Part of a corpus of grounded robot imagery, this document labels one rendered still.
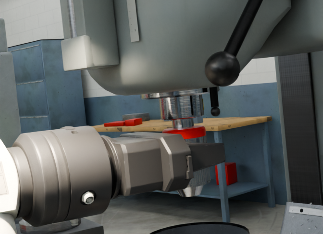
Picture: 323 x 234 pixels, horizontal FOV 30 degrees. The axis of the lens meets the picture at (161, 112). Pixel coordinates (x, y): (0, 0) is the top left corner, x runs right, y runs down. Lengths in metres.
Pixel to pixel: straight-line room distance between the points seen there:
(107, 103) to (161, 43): 7.36
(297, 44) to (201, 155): 0.16
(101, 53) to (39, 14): 8.68
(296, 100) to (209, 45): 0.46
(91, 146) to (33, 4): 8.82
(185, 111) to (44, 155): 0.16
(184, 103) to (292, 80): 0.41
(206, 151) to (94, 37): 0.17
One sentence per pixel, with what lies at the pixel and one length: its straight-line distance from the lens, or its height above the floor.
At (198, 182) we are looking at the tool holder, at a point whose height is 1.21.
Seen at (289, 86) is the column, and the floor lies 1.29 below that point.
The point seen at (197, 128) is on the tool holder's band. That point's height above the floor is 1.27.
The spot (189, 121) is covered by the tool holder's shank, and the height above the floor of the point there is 1.28.
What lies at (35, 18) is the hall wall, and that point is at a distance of 9.34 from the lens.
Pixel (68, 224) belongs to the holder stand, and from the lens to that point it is 0.89.
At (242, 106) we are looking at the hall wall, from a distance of 6.19.
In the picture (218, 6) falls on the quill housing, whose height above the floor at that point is 1.38.
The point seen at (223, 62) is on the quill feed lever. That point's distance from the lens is 0.50.
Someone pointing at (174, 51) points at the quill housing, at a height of 1.35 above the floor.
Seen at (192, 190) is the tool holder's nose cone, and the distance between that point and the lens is 0.65.
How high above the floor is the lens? 1.32
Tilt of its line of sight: 3 degrees down
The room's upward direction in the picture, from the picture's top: 6 degrees counter-clockwise
